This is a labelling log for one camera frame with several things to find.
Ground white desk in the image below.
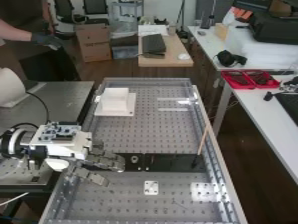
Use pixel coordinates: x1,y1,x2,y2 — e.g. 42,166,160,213
211,73,298,186
187,24,298,73

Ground thin stick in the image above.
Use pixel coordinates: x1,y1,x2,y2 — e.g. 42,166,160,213
190,113,214,168

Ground small white box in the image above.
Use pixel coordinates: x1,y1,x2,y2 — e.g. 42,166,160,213
93,86,137,117

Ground red tray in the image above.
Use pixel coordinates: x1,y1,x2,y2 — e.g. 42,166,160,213
245,68,282,90
219,69,257,90

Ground wooden desk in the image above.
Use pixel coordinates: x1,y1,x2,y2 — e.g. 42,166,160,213
137,31,195,69

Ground grey storage bin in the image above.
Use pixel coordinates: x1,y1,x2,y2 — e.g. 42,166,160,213
110,44,140,61

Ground black plate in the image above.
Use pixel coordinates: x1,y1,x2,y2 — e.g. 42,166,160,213
116,152,207,173

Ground clear box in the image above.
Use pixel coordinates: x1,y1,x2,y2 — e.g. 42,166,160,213
38,77,249,224

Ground person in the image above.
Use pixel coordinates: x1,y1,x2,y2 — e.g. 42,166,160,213
0,0,82,83

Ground small white square plate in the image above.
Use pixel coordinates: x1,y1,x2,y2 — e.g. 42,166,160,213
142,180,160,196

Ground black cable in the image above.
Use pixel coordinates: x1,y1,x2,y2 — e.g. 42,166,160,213
25,90,50,125

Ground black bag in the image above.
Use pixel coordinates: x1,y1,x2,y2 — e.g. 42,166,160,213
246,10,298,45

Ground black keyboard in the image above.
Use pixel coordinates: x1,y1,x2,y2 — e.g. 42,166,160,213
273,92,298,127

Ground cardboard box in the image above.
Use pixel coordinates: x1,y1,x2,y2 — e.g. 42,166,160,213
73,22,113,64

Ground black headphones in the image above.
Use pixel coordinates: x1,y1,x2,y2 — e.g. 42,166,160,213
214,49,249,67

